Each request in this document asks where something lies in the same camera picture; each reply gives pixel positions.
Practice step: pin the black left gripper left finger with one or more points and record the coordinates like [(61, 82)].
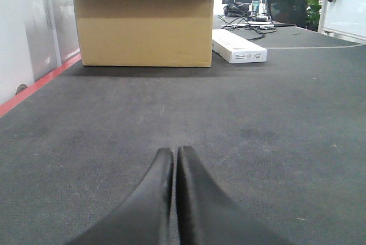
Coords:
[(143, 217)]

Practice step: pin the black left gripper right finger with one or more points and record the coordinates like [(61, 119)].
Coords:
[(206, 215)]

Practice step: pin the long white carton box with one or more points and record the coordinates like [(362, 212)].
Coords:
[(235, 49)]

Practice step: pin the large brown cardboard box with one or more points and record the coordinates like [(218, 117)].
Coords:
[(158, 33)]

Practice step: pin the black office chair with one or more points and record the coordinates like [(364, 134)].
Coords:
[(288, 11)]

